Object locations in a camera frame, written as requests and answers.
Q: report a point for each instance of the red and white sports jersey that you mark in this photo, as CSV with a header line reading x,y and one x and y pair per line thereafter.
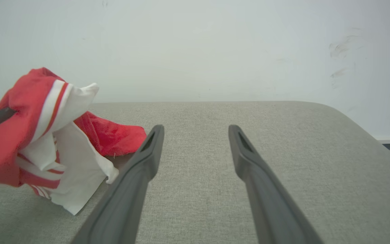
x,y
8,142

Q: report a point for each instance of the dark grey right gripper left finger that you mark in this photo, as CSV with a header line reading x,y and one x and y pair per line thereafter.
x,y
127,196

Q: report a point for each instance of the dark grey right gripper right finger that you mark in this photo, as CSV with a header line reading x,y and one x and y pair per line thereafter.
x,y
269,203

